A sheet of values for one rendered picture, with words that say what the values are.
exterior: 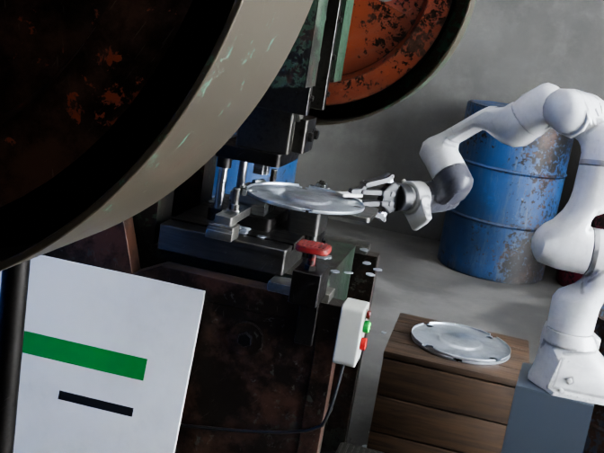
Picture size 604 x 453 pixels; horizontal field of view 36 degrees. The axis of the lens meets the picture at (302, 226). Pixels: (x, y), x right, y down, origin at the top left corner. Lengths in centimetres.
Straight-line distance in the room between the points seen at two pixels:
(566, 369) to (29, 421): 124
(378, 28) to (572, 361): 100
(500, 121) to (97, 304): 107
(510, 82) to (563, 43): 35
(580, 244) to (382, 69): 72
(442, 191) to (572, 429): 68
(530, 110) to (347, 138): 332
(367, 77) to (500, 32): 298
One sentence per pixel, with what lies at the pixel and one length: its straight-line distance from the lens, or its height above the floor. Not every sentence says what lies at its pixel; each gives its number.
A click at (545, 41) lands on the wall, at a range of 544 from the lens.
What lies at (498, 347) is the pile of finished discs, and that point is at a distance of 277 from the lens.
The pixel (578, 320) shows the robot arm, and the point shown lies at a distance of 223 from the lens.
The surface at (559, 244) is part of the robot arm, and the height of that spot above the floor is 80.
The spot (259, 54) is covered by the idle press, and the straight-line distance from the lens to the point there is 76.
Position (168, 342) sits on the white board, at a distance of 210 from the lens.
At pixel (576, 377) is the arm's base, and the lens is 226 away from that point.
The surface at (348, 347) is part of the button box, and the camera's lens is 200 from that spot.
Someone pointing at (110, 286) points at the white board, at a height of 55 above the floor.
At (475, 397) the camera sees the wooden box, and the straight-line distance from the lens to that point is 259.
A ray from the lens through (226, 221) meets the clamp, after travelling 205.
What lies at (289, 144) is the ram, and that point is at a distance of 216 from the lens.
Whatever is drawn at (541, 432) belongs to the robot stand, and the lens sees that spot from 229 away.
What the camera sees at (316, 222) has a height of 74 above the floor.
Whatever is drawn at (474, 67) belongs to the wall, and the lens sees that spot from 545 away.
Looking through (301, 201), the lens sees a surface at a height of 79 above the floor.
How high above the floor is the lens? 123
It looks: 13 degrees down
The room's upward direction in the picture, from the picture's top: 9 degrees clockwise
